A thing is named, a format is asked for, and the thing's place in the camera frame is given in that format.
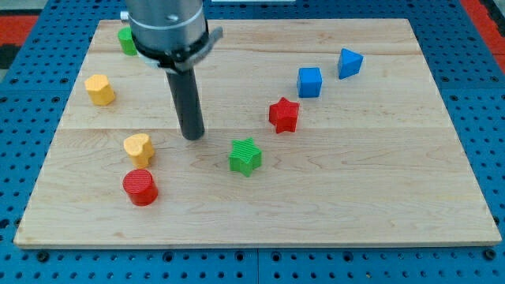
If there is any red star block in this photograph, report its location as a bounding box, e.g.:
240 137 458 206
269 97 300 133

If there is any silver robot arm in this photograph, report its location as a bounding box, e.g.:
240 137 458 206
125 0 223 140

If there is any blue triangular prism block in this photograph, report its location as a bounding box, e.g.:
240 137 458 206
338 48 364 80

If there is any red cylinder block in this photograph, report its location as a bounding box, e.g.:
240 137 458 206
122 169 159 206

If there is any light wooden board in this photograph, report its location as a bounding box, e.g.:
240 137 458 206
14 19 502 249

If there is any yellow heart block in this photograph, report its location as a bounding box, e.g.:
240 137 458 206
123 133 155 169

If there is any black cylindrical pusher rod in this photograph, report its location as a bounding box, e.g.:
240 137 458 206
166 69 204 140

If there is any green cylinder block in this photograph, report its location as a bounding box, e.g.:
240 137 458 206
117 27 137 56

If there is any yellow hexagon block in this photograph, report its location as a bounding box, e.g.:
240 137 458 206
84 74 115 106

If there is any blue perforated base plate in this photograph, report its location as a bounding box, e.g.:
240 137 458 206
1 0 504 283

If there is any blue cube block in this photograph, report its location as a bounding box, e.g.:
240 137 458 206
297 67 323 98

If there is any green star block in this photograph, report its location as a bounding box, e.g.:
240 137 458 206
228 137 262 178

